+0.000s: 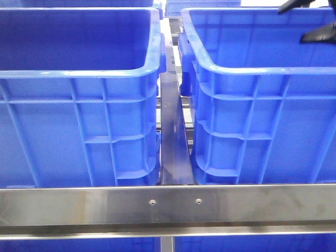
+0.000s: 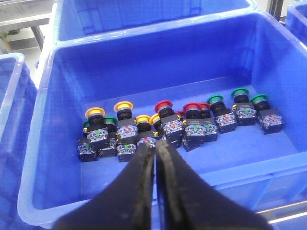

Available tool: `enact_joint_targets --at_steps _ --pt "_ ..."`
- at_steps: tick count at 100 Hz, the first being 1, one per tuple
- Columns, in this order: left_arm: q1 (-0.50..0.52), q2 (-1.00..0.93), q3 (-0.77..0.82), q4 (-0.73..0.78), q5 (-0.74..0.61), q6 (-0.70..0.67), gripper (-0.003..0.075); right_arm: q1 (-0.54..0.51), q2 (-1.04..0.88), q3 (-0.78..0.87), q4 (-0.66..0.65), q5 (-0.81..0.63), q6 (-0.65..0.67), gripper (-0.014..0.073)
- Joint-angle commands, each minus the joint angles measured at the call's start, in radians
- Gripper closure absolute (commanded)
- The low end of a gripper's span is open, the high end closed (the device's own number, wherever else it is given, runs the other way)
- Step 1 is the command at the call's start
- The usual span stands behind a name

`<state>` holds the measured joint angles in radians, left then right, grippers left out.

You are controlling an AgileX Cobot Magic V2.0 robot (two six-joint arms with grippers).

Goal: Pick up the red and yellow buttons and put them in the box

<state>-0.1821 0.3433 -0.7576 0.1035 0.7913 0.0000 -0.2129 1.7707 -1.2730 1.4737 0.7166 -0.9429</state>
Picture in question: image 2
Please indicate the yellow push button switch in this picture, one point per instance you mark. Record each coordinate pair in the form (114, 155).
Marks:
(156, 122)
(145, 132)
(97, 132)
(127, 128)

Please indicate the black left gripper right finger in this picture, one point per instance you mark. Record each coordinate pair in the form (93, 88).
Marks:
(187, 202)

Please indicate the rear left blue bin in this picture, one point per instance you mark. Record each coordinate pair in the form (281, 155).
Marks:
(74, 19)

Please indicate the right edge blue bin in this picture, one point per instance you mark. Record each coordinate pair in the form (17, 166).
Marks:
(296, 20)

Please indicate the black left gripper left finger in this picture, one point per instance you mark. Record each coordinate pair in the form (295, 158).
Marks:
(124, 205)

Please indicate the steel shelf frame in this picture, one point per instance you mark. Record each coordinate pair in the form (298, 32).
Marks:
(20, 14)

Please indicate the black switch contact block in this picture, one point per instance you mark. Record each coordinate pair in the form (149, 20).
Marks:
(125, 151)

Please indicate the stainless steel front rail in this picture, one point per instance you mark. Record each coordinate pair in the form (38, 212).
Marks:
(284, 213)

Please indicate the green push button switch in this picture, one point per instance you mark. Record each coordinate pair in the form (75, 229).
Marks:
(269, 119)
(246, 114)
(85, 152)
(110, 150)
(224, 117)

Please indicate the left blue plastic bin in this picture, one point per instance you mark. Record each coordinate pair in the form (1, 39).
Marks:
(184, 61)

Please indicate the far left blue bin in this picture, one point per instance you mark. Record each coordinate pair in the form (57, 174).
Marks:
(17, 99)

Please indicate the red push button switch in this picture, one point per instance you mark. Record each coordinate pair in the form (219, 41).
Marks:
(193, 124)
(181, 115)
(171, 123)
(211, 133)

